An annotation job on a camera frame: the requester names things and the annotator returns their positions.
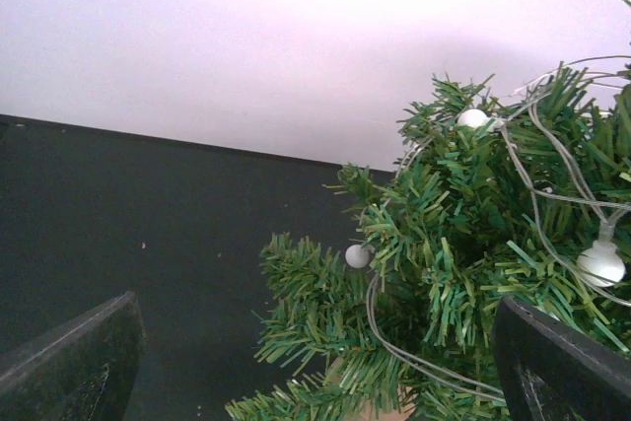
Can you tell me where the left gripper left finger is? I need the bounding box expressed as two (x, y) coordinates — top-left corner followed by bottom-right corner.
(1, 292), (146, 420)

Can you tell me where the string of white lights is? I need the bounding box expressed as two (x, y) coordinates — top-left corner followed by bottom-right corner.
(343, 53), (631, 405)

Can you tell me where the small green christmas tree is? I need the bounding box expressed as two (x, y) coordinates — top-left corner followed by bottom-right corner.
(225, 0), (631, 421)

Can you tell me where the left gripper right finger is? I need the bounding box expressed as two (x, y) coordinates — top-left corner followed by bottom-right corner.
(492, 297), (630, 421)

